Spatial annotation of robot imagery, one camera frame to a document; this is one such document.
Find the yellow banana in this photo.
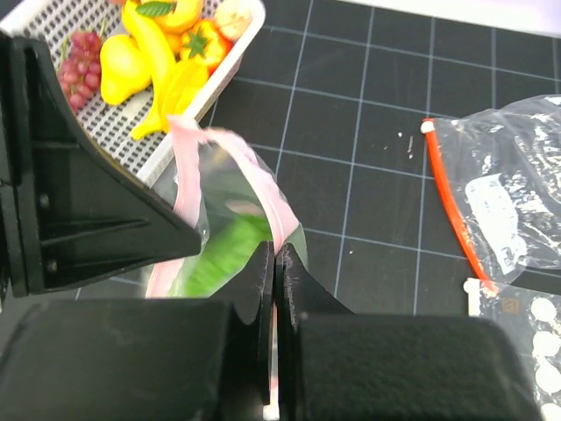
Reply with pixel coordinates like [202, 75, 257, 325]
[122, 1, 175, 140]

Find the beige garlic bulb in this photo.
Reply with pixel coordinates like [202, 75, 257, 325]
[213, 0, 252, 41]

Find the orange zipper clear bag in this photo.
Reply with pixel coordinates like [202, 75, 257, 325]
[421, 95, 560, 290]

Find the green lettuce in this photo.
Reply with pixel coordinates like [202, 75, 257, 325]
[174, 215, 273, 297]

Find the red orange tomato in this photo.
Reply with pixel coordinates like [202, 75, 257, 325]
[180, 19, 233, 75]

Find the pink dotted zip bag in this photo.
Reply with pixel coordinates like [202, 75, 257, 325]
[146, 116, 307, 420]

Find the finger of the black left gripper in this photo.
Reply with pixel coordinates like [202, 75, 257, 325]
[1, 35, 201, 297]

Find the white perforated plastic basket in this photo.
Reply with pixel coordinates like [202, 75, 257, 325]
[0, 0, 267, 188]

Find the red grape bunch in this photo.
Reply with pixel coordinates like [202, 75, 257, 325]
[57, 30, 102, 113]

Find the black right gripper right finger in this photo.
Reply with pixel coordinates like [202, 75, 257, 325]
[274, 245, 540, 420]

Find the silver dotted clear bag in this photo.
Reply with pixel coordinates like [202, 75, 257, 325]
[464, 278, 560, 420]

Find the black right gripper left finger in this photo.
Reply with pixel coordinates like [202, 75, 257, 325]
[1, 243, 274, 420]

